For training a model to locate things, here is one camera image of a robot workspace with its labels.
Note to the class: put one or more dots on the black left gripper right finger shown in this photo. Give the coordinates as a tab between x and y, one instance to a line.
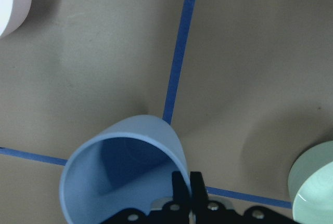
199	196

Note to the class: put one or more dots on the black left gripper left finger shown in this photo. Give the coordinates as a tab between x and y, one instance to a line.
180	207

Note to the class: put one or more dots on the blue plastic cup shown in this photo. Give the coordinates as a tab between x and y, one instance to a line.
128	165

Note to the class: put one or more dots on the green bowl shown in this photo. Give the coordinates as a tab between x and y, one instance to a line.
310	185

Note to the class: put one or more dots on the pink bowl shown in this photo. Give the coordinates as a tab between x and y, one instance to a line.
13	14

